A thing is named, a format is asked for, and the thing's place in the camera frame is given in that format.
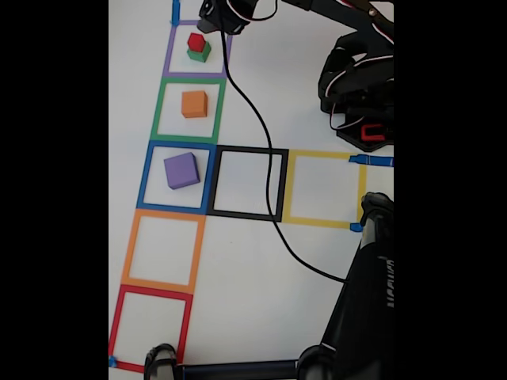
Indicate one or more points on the small red cube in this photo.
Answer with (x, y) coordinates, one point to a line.
(196, 40)

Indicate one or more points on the green cube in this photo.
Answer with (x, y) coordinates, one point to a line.
(200, 55)

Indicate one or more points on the orange square block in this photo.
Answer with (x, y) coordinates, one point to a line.
(195, 103)

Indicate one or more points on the purple square block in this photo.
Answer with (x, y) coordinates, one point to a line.
(181, 170)

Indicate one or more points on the long blue tape strip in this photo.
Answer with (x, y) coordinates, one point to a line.
(376, 161)

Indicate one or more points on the small blue tape piece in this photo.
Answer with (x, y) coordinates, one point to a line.
(113, 361)
(355, 227)

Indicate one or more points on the black tripod stand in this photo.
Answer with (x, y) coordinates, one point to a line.
(356, 316)

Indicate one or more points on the purple square frame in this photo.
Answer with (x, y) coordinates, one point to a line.
(168, 51)

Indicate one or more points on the green square frame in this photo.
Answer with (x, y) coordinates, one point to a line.
(156, 115)

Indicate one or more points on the black square frame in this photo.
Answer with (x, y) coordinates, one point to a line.
(245, 149)

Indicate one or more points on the blue square frame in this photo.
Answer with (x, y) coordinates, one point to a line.
(143, 178)

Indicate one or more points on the yellow square frame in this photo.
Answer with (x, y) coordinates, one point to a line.
(317, 153)

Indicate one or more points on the orange square frame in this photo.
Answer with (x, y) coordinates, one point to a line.
(128, 253)

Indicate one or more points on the red square frame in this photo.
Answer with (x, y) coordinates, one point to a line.
(115, 324)

